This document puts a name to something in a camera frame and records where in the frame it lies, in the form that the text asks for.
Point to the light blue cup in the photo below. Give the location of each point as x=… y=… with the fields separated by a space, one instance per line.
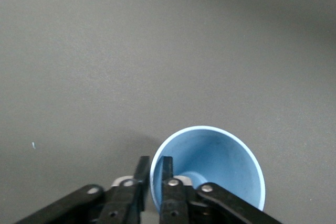
x=223 y=155

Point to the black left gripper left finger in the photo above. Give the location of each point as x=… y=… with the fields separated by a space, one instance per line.
x=123 y=200

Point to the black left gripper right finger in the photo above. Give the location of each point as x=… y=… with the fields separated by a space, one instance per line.
x=176 y=203

